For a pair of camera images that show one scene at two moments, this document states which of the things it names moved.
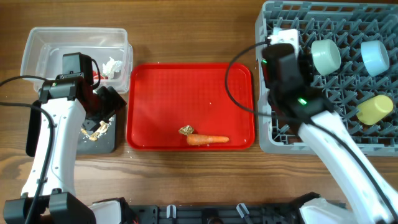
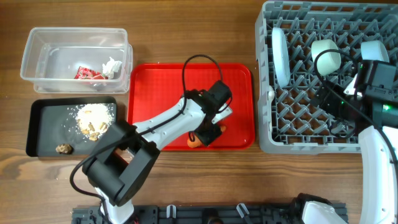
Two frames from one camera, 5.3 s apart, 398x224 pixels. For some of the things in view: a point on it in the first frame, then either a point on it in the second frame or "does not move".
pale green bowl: x=326 y=56 does not move
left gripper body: x=107 y=103 → x=209 y=134
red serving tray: x=161 y=98 does not move
